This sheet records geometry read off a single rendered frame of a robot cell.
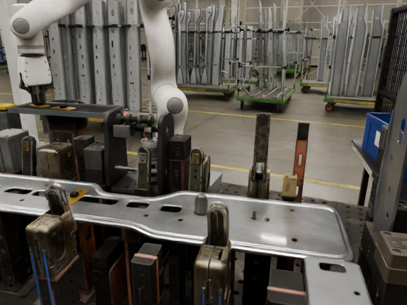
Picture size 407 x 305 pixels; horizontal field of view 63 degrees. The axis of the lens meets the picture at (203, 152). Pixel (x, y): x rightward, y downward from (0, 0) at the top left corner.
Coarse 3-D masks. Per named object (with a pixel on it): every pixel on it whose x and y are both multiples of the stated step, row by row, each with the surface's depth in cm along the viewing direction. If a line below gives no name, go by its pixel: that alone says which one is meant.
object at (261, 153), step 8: (256, 120) 85; (264, 120) 82; (256, 128) 85; (264, 128) 86; (256, 136) 86; (264, 136) 86; (256, 144) 86; (264, 144) 86; (256, 152) 86; (264, 152) 87; (256, 160) 88; (264, 160) 86; (264, 168) 86; (264, 176) 87
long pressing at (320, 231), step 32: (0, 192) 89; (32, 192) 89; (96, 192) 89; (192, 192) 89; (96, 224) 76; (128, 224) 75; (160, 224) 74; (192, 224) 74; (256, 224) 75; (288, 224) 75; (320, 224) 75; (288, 256) 65; (320, 256) 64; (352, 256) 64
